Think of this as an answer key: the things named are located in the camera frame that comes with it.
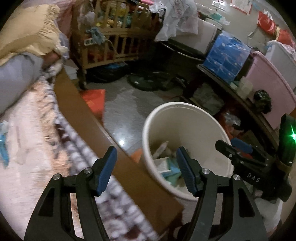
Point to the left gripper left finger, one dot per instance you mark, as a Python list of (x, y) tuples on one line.
[(67, 210)]

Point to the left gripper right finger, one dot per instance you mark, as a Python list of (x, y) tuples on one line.
[(225, 209)]

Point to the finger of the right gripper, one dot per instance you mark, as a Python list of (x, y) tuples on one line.
[(231, 150), (241, 145)]

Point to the white trash bucket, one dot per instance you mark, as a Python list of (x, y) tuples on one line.
[(183, 124)]

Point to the pink embroidered bedspread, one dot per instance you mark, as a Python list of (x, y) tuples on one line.
[(35, 154)]

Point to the brown white fleece blanket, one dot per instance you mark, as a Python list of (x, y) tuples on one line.
[(106, 212)]

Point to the pink storage bin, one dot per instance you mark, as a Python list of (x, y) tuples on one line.
[(264, 76)]

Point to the blue snack wrapper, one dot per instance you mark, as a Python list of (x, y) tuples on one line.
[(4, 152)]

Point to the black fan base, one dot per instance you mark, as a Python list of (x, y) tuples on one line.
[(151, 82)]

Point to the red gift box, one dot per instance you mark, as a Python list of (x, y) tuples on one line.
[(95, 99)]

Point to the white plastic bag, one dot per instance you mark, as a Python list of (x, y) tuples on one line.
[(180, 17)]

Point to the grey blue quilt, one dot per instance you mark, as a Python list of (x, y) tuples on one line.
[(17, 75)]

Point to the wooden baby crib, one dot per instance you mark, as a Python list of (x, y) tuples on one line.
[(108, 32)]

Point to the yellow ruffled pillow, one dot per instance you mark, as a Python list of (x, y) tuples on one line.
[(33, 30)]

